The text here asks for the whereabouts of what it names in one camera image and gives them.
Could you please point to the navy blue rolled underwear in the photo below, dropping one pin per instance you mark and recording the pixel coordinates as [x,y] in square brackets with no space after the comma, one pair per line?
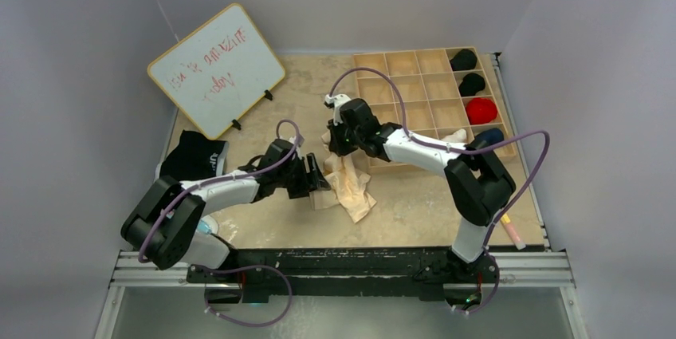
[491,136]

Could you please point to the black rolled underwear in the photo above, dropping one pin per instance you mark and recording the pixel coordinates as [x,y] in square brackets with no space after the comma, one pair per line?
[471,84]
[463,60]

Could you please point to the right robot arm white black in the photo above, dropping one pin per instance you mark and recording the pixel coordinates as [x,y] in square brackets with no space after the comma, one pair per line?
[478,181]

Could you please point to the white whiteboard yellow frame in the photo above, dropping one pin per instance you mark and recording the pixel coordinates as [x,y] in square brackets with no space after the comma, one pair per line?
[217,73]

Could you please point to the white blue patterned underwear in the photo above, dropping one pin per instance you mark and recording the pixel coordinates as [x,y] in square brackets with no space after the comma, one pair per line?
[208,225]

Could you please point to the red rolled underwear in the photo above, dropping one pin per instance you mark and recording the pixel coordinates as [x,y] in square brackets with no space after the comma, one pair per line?
[481,111]

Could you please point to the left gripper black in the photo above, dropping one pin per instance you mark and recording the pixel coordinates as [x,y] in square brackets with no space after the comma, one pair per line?
[305,187]

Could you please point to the cream beige underwear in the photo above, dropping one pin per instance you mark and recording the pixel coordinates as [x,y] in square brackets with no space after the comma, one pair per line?
[347,186]

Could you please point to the white underwear pink trim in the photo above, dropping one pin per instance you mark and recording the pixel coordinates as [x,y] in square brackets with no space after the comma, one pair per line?
[460,136]

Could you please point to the pink yellow marker pen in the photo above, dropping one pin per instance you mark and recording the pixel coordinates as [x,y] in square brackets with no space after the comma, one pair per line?
[512,232]

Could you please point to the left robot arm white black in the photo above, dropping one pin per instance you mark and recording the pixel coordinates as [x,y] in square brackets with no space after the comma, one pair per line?
[163,226]

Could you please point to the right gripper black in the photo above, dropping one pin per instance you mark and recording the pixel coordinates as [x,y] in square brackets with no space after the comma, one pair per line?
[337,146]

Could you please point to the black rolled underwear back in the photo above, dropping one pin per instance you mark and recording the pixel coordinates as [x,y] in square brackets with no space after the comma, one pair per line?
[463,60]

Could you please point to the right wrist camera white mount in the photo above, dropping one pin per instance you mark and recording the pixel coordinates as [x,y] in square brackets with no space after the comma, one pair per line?
[335,101]

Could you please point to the wooden compartment organizer tray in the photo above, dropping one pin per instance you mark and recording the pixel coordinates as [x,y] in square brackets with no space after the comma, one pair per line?
[420,87]

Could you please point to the black underwear white waistband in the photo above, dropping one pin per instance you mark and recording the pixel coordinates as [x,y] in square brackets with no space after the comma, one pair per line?
[195,157]

